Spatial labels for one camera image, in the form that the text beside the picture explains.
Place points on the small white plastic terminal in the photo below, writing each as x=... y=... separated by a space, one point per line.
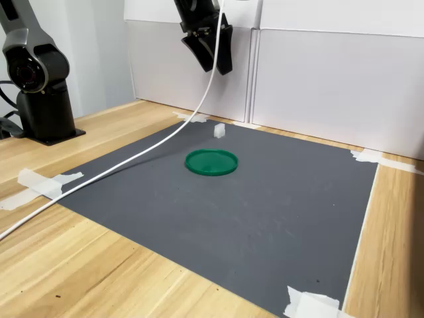
x=219 y=130

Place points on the round green lid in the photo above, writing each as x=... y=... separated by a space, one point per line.
x=212 y=164

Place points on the white partition panel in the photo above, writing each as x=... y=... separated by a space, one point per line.
x=331 y=92
x=165 y=73

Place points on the white tape patch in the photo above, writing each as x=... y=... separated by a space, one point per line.
x=192 y=117
x=311 y=304
x=367 y=155
x=39 y=185

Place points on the dark grey mat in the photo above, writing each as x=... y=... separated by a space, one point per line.
x=232 y=232

